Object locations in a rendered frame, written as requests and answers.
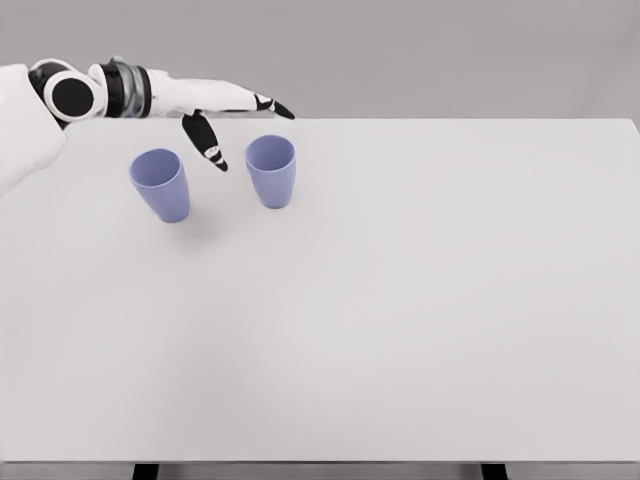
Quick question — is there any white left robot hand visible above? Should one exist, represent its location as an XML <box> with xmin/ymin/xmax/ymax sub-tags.
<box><xmin>169</xmin><ymin>77</ymin><xmax>296</xmax><ymax>174</ymax></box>

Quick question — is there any blue plastic cup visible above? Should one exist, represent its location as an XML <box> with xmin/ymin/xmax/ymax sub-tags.
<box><xmin>128</xmin><ymin>147</ymin><xmax>191</xmax><ymax>224</ymax></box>
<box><xmin>244</xmin><ymin>134</ymin><xmax>297</xmax><ymax>210</ymax></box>

